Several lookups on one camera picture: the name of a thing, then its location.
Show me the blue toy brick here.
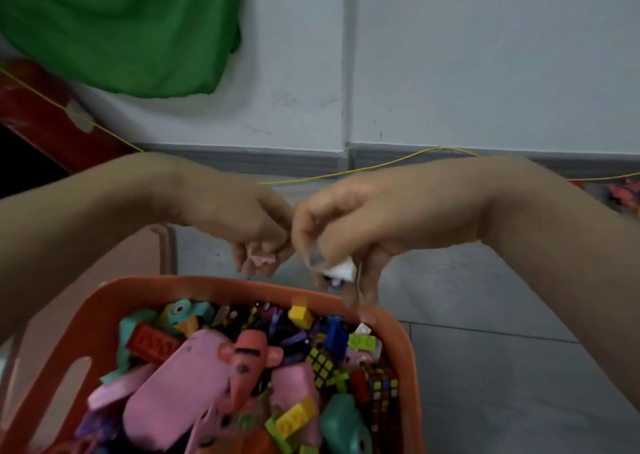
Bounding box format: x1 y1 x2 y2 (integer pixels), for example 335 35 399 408
324 316 349 362

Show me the narrow pink foam block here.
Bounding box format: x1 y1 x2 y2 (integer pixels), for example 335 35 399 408
270 363 322 449

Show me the small yellow toy brick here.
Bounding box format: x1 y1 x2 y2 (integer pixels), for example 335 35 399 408
288 305 315 330

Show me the thin yellow string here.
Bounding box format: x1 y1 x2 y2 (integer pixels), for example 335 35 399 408
0 68 640 185

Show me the large puzzle cube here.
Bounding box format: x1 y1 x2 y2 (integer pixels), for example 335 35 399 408
365 364 401 435

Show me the pile of small mixed toys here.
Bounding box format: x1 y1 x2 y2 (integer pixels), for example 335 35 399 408
215 301 386 394

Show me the red plastic furniture piece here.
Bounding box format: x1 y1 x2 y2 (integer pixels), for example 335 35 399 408
0 59 137 175

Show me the red toy brick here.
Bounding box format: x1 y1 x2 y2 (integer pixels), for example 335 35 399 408
126 323 184 364

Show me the teal toy with eye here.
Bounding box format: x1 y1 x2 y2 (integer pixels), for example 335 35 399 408
155 299 217 338

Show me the pink toy aeroplane with face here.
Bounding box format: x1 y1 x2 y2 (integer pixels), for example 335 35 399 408
218 329 285 413

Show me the small white toy piece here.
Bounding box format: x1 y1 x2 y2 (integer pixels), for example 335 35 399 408
320 259 359 289

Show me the small puzzle cube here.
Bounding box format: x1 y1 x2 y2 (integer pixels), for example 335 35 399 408
305 348 335 388

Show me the teal round toy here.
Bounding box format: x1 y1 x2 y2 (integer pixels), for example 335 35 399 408
319 394 374 454

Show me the person's left hand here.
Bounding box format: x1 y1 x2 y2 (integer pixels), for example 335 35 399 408
181 161 297 279

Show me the large pink foam block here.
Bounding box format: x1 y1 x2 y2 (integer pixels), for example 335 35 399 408
122 329 234 452

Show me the orange plastic basket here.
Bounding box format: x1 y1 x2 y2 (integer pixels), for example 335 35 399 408
0 275 427 454

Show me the person's right hand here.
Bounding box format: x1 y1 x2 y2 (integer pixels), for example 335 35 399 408
291 159 482 309

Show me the teal foam piece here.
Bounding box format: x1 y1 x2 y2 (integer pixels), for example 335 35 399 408
100 310 159 384

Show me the flat pink foam piece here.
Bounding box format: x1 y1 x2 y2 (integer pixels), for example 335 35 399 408
87 364 159 412

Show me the long yellow toy brick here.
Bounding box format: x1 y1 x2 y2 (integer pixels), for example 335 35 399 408
275 396 319 439

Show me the person's left forearm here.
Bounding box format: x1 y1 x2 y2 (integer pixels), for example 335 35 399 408
0 152 187 345

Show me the green cloth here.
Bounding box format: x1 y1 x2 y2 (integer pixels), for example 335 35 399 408
0 0 247 99

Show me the person's right forearm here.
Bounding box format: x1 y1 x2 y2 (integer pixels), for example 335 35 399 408
476 156 640 412

